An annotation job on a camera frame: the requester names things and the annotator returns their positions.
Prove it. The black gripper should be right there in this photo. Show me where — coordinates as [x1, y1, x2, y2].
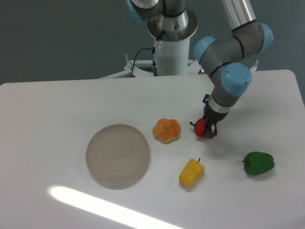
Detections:
[202, 94, 230, 139]

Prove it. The red toy pepper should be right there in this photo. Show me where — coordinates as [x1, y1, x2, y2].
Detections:
[189, 118, 211, 139]

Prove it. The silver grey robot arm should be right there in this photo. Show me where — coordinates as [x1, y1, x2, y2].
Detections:
[127, 0, 273, 139]

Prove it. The yellow toy pepper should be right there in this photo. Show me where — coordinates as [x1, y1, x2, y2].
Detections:
[179, 158, 205, 187]

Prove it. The green toy pepper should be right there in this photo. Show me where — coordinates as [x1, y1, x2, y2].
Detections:
[243, 151, 275, 175]

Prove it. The orange toy bread roll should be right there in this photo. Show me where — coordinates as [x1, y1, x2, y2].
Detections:
[152, 118, 181, 144]

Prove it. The beige round plate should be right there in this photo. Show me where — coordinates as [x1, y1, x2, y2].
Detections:
[85, 124, 150, 189]

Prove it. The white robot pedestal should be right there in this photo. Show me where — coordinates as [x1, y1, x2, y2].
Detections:
[154, 38, 190, 76]

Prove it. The white pedestal base frame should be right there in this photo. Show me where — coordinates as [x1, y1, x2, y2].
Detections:
[97, 54, 259, 80]

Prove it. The black cable with tag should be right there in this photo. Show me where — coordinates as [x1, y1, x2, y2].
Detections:
[129, 30, 166, 78]

